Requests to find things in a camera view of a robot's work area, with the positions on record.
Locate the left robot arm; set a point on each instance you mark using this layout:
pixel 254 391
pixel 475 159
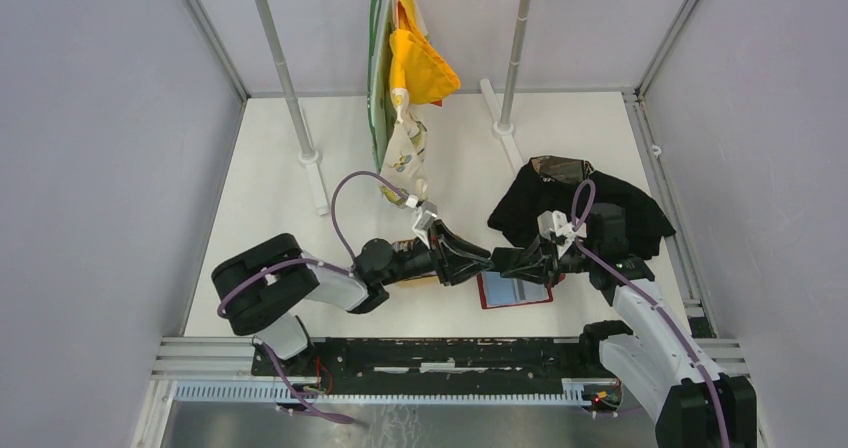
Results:
pixel 259 287

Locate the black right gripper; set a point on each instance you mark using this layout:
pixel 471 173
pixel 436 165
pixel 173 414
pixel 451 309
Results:
pixel 532 265

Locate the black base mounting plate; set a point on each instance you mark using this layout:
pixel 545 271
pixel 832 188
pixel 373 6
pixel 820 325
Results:
pixel 459 366

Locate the yellow floral hanging cloth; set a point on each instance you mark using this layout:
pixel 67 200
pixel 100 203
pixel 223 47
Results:
pixel 418 76

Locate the grey striped credit card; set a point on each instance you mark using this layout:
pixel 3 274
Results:
pixel 513 290

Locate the black shirt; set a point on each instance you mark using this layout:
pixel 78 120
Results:
pixel 549 183

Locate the left metal rack pole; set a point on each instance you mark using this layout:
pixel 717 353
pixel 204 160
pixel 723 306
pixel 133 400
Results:
pixel 308 157

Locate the metal rack pole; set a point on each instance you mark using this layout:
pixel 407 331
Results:
pixel 308 157
pixel 500 108

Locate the right metal rack pole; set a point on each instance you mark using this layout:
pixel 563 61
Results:
pixel 500 108

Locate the green hanging cloth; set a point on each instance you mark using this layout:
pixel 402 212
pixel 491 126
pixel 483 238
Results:
pixel 381 114

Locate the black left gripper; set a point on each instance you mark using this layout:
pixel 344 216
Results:
pixel 457 271

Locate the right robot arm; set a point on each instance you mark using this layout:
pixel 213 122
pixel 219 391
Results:
pixel 691 399

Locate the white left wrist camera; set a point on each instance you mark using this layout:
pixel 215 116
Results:
pixel 424 215

